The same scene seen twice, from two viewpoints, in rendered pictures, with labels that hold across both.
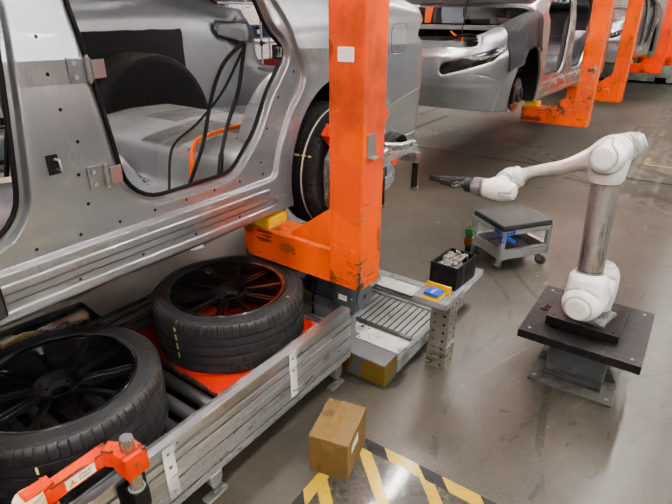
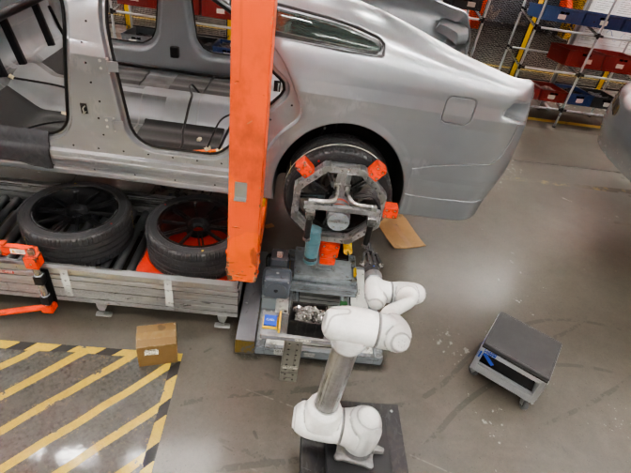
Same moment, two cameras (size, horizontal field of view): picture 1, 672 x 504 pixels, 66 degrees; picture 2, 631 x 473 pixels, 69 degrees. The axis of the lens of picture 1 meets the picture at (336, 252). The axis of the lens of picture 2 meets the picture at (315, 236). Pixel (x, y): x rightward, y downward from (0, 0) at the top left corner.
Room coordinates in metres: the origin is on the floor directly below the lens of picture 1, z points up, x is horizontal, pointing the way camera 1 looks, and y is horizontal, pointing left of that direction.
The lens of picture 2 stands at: (1.05, -1.78, 2.40)
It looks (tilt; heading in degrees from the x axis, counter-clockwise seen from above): 38 degrees down; 49
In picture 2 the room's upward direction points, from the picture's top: 10 degrees clockwise
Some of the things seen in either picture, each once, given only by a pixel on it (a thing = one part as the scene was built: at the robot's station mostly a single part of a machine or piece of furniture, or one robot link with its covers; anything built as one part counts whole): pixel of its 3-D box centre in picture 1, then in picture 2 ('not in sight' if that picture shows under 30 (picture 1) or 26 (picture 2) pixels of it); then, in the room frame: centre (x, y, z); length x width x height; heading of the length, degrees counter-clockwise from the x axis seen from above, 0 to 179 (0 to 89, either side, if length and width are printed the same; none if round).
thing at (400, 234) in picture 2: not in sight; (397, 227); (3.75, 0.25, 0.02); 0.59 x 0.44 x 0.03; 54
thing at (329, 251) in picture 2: not in sight; (329, 247); (2.65, -0.09, 0.48); 0.16 x 0.12 x 0.17; 54
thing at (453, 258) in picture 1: (453, 267); (307, 318); (2.16, -0.55, 0.51); 0.20 x 0.14 x 0.13; 141
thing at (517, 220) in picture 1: (510, 237); (513, 359); (3.31, -1.23, 0.17); 0.43 x 0.36 x 0.34; 109
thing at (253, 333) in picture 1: (230, 308); (198, 236); (2.00, 0.48, 0.39); 0.66 x 0.66 x 0.24
